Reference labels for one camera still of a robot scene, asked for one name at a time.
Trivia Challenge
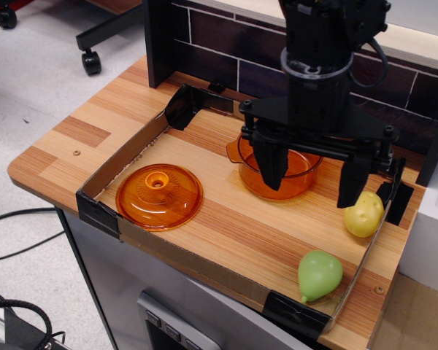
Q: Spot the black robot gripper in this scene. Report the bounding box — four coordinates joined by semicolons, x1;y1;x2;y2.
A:
239;50;399;209

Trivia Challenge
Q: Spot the orange transparent pot lid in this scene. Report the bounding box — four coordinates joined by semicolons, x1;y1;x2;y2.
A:
115;163;204;231

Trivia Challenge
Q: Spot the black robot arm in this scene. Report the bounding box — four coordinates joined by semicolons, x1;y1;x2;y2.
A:
239;1;399;208

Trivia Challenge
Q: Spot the orange transparent plastic pot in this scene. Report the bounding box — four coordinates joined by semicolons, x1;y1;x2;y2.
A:
226;133;323;201

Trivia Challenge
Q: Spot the yellow plastic potato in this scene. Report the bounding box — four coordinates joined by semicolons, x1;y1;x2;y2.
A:
343;191;384;238

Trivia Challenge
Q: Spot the green plastic pear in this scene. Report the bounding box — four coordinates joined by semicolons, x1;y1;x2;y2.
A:
298;250;343;303

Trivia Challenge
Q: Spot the dark brick backsplash panel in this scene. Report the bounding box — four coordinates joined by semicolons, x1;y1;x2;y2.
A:
143;1;438;186

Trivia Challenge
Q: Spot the cardboard fence with black tape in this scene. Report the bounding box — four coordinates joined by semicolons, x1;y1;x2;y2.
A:
76;85;424;338

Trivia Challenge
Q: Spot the grey toy oven front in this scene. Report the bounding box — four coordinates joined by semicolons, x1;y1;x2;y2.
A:
137;289;223;350

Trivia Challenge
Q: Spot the black chair base with casters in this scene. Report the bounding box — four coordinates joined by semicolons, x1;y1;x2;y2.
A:
0;0;145;77

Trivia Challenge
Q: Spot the black floor cable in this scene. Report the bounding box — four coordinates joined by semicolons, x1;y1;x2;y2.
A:
0;206;66;265

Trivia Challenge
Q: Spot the black braided cable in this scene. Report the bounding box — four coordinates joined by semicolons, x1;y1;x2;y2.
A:
0;287;66;350

